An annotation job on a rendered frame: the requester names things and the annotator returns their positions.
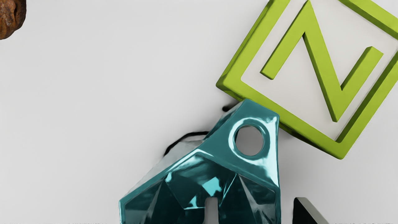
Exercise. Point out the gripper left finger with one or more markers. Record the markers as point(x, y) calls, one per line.
point(211, 213)

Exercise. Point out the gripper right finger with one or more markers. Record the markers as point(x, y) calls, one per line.
point(306, 213)

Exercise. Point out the teal faceted mug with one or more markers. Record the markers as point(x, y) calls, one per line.
point(214, 168)

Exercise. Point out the green letter block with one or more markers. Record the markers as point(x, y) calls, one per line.
point(314, 59)

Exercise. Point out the brown rough round object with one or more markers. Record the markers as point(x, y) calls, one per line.
point(9, 15)

